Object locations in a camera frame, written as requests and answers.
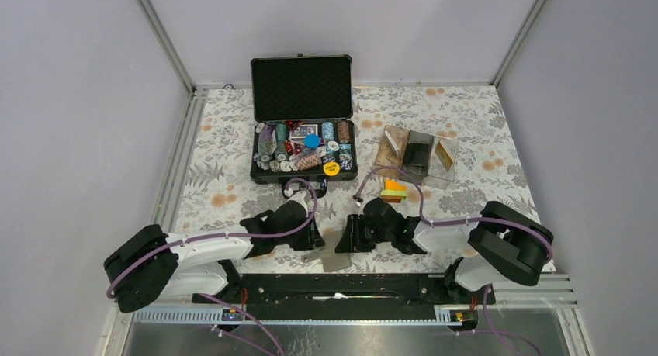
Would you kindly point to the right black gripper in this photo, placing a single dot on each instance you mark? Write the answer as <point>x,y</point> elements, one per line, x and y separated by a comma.
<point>351,240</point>

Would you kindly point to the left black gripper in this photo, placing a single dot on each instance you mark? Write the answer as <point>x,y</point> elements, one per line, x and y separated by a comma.
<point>312,240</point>

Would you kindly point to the beige card holder wallet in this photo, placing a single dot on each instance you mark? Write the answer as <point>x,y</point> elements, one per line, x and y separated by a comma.
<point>326,257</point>

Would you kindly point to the clear acrylic card box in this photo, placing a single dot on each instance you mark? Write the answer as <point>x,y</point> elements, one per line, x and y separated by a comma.
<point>408,156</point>

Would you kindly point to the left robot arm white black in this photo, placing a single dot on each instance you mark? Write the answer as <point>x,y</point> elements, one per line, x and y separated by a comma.
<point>154,265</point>

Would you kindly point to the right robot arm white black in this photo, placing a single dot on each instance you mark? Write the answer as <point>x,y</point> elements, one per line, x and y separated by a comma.
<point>509,246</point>

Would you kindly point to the playing card deck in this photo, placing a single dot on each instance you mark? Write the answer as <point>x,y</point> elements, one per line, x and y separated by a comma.
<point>302,131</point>

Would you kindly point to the orange yellow sticky note stack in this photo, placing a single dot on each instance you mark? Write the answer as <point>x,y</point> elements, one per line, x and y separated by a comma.
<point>393,191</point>

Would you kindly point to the yellow round dealer chip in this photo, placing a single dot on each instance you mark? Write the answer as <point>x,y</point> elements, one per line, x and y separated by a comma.
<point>331,168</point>

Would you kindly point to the blue round chip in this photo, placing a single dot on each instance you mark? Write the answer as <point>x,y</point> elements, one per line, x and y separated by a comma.
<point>312,141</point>

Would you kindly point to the floral patterned table mat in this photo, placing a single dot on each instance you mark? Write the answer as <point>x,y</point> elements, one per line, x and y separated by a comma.
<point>219,191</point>

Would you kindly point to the black poker chip case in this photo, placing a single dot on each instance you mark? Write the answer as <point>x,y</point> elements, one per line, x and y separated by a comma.
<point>289,91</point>

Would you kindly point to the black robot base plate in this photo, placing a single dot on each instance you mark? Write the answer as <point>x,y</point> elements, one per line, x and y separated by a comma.
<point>351,297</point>

